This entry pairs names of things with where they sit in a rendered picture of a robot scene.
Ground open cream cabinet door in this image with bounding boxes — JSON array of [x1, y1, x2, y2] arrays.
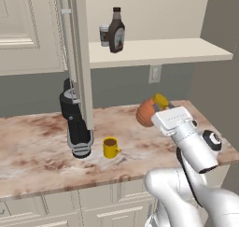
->
[[58, 0, 95, 131]]

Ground closed cream cabinet door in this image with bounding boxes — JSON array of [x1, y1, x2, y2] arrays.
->
[[0, 0, 68, 77]]

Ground dark brown syrup bottle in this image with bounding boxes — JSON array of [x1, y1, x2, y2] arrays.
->
[[107, 7, 127, 54]]

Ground white and dark can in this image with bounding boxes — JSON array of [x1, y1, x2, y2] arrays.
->
[[99, 23, 112, 48]]

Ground yellow mug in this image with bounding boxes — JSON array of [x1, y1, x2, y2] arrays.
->
[[103, 136, 122, 160]]

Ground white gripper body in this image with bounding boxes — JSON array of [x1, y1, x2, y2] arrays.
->
[[150, 106, 196, 136]]

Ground black coffee machine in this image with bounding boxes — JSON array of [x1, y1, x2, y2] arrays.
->
[[59, 78, 94, 160]]

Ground white wall outlet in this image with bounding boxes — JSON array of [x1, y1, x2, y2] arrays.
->
[[148, 64, 163, 84]]

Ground wide cream drawer front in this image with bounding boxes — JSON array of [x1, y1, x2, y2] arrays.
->
[[0, 212, 82, 227], [81, 200, 157, 227]]

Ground cream drawer handle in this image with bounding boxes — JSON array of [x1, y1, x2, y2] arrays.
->
[[43, 220, 70, 227], [96, 206, 145, 219]]

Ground silver cabinet door handle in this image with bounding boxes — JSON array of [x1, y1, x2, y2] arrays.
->
[[61, 8, 81, 105]]

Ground orange honey bottle yellow cap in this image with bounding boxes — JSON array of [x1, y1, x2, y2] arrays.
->
[[135, 92, 171, 128]]

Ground cream open cabinet shelf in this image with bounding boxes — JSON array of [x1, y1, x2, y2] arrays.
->
[[85, 0, 239, 70]]

